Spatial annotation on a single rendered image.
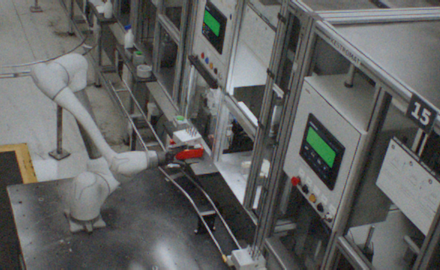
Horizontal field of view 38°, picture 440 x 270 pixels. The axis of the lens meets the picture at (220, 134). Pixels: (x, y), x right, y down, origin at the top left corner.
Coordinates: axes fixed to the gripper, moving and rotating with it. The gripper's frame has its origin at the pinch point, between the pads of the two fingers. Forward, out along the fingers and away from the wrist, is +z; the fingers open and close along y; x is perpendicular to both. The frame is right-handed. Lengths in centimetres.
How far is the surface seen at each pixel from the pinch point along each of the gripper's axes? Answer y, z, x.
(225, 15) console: 61, 20, 29
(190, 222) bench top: -44.4, 2.7, -1.1
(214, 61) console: 33, 20, 34
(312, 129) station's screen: 53, 18, -64
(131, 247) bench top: -44, -33, -11
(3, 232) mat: -111, -84, 89
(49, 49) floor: -112, -6, 350
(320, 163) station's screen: 44, 18, -74
